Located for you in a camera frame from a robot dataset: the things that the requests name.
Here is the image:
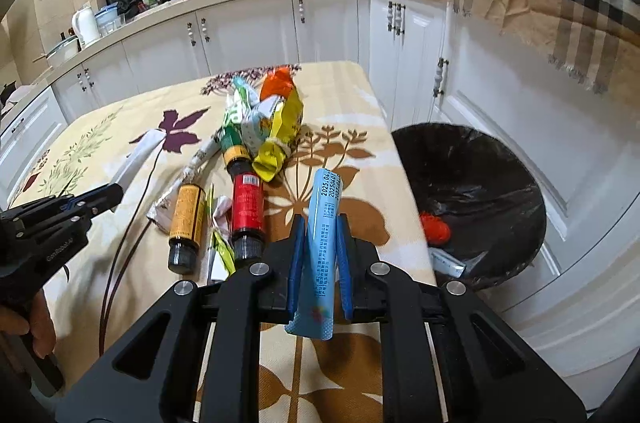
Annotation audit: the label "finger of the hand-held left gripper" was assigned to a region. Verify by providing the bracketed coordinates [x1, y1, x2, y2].
[65, 183, 124, 204]
[75, 195, 124, 224]

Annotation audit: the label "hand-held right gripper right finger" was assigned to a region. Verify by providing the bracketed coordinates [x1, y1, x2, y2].
[336, 213, 586, 423]

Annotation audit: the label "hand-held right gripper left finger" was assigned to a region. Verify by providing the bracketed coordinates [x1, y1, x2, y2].
[55, 214, 306, 423]

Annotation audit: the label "light blue toothpaste tube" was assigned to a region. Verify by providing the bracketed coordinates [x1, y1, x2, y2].
[284, 168, 346, 341]

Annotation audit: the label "white printed sachet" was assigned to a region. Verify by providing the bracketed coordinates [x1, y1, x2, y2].
[146, 138, 223, 234]

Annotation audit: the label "yellow snack bag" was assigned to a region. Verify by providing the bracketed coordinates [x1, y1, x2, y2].
[251, 88, 305, 182]

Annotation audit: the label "trash bin with black bag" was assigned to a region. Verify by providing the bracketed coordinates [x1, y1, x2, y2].
[390, 122, 547, 291]

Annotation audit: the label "green white plastic bag bundle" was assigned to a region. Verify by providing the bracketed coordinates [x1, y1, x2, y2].
[222, 75, 263, 138]

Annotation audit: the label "person's left hand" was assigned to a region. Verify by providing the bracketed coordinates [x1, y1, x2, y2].
[0, 290, 57, 360]

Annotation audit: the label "brown bottle red label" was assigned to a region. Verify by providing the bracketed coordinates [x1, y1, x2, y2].
[231, 173, 266, 261]

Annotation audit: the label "green yellow small wrapper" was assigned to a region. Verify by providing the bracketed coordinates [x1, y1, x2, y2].
[206, 228, 237, 284]

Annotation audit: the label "brown bottle yellow label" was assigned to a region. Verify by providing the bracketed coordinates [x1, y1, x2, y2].
[167, 184, 207, 275]

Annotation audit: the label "crumpled white wrapper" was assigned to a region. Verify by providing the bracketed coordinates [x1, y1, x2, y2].
[211, 194, 235, 231]

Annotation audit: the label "red crumpled bag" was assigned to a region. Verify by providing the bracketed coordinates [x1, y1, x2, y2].
[419, 211, 451, 246]

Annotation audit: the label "white blue flat wrapper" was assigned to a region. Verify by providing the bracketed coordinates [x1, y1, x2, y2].
[430, 248, 468, 279]

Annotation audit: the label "brown bottle green label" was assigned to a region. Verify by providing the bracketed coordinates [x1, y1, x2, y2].
[218, 123, 253, 176]

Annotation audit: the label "white teal printed wrapper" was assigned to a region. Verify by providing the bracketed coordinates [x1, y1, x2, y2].
[241, 95, 283, 156]

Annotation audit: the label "white pot with lid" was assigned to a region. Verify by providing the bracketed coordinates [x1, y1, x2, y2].
[46, 35, 81, 66]

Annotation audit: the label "beige floral tablecloth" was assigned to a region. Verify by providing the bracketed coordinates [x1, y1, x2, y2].
[0, 60, 436, 423]

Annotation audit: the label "white electric kettle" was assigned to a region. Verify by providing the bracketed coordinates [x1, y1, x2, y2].
[71, 5, 101, 46]

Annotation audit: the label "orange plastic bag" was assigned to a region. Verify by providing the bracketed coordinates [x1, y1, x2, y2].
[260, 68, 295, 101]

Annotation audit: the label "clear plastic container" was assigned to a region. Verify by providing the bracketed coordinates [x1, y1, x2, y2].
[95, 3, 126, 36]

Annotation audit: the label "white kitchen cabinets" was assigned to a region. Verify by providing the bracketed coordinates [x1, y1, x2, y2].
[0, 0, 640, 404]

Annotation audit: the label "black cable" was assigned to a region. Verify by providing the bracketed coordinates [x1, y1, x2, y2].
[98, 148, 166, 354]

